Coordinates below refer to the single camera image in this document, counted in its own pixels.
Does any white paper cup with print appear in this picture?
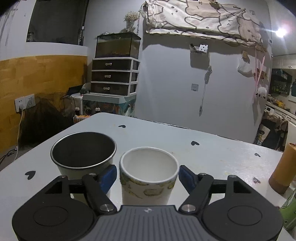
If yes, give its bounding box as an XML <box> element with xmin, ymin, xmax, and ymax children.
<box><xmin>119</xmin><ymin>147</ymin><xmax>179</xmax><ymax>206</ymax></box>

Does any stainless steel cup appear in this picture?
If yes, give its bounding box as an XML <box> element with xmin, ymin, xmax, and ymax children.
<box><xmin>50</xmin><ymin>132</ymin><xmax>117</xmax><ymax>180</ymax></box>

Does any plastic drawer unit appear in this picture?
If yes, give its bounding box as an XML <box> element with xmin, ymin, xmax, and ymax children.
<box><xmin>91</xmin><ymin>57</ymin><xmax>140</xmax><ymax>96</ymax></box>

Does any glass fish tank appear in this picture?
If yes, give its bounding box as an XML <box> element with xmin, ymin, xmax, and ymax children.
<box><xmin>95</xmin><ymin>32</ymin><xmax>141</xmax><ymax>59</ymax></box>

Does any bear print hanging cloth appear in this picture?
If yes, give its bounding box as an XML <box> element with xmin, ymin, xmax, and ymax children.
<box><xmin>144</xmin><ymin>1</ymin><xmax>263</xmax><ymax>47</ymax></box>

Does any dried flower vase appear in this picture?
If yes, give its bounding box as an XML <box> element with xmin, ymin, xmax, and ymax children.
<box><xmin>124</xmin><ymin>11</ymin><xmax>139</xmax><ymax>32</ymax></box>

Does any white charging cable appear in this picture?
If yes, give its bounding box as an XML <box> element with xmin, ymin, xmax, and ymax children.
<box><xmin>0</xmin><ymin>109</ymin><xmax>25</xmax><ymax>165</ymax></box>

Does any white wall power socket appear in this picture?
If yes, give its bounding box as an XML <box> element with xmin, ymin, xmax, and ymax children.
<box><xmin>15</xmin><ymin>94</ymin><xmax>36</xmax><ymax>113</ymax></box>

